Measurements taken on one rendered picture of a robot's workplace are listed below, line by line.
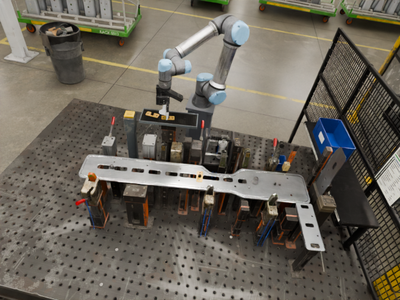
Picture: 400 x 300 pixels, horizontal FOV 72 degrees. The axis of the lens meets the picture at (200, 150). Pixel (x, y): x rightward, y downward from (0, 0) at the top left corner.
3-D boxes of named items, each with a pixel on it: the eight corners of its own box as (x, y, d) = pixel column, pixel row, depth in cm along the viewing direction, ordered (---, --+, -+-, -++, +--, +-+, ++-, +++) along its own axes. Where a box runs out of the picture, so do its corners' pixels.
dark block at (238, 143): (223, 187, 203) (234, 145, 174) (223, 179, 208) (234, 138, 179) (230, 187, 203) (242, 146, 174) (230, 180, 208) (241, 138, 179)
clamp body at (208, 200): (194, 236, 173) (200, 205, 149) (196, 219, 181) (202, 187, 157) (209, 238, 173) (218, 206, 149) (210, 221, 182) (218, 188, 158)
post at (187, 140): (180, 181, 203) (183, 141, 175) (181, 176, 206) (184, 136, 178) (187, 181, 203) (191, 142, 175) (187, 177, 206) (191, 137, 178)
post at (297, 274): (291, 277, 160) (310, 255, 140) (288, 259, 168) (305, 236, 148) (302, 278, 161) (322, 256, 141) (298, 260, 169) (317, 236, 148)
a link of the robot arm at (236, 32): (212, 95, 199) (240, 16, 166) (224, 106, 190) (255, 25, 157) (199, 95, 193) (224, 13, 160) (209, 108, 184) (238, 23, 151)
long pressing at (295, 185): (74, 181, 158) (74, 179, 157) (88, 153, 174) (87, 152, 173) (311, 205, 163) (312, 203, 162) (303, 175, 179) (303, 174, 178)
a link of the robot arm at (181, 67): (184, 54, 164) (166, 57, 160) (193, 63, 158) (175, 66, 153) (183, 66, 170) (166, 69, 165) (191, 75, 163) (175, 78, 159)
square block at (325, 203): (300, 237, 180) (323, 205, 155) (298, 226, 186) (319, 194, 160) (312, 238, 180) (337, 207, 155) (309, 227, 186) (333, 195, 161)
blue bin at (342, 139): (322, 160, 186) (331, 146, 177) (311, 130, 207) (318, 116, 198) (346, 162, 186) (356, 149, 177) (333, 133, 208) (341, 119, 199)
